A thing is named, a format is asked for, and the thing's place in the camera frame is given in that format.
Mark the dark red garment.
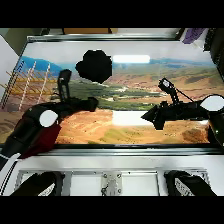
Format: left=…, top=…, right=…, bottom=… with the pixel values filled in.
left=19, top=123, right=63, bottom=160

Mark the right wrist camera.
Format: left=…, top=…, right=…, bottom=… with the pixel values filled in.
left=157, top=77, right=183, bottom=105

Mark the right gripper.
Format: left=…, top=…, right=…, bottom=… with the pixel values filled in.
left=140, top=102, right=175, bottom=131

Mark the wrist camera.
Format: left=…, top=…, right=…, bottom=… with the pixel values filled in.
left=157, top=77, right=183, bottom=105
left=57, top=69, right=73, bottom=101

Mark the black garment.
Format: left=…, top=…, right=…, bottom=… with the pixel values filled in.
left=74, top=49, right=114, bottom=84

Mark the silver frame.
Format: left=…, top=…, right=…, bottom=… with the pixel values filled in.
left=13, top=33, right=215, bottom=197

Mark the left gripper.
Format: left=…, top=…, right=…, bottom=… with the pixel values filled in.
left=70, top=97, right=100, bottom=114

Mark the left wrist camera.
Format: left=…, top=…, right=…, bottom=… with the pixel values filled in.
left=57, top=69, right=73, bottom=101

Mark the purple garment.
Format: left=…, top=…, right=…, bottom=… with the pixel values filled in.
left=182, top=28, right=206, bottom=45

